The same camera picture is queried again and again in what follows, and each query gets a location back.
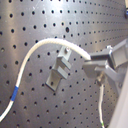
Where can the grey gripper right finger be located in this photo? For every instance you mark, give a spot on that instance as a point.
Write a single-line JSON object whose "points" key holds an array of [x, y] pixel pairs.
{"points": [[116, 55]]}

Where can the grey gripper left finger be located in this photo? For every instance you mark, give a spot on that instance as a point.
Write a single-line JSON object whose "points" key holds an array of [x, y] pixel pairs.
{"points": [[102, 72]]}

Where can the grey cable routing clip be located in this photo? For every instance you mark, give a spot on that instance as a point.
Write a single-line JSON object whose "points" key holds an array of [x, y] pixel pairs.
{"points": [[58, 70]]}

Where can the blue tape cable marker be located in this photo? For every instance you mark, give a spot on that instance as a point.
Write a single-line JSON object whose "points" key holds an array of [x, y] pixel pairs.
{"points": [[14, 93]]}

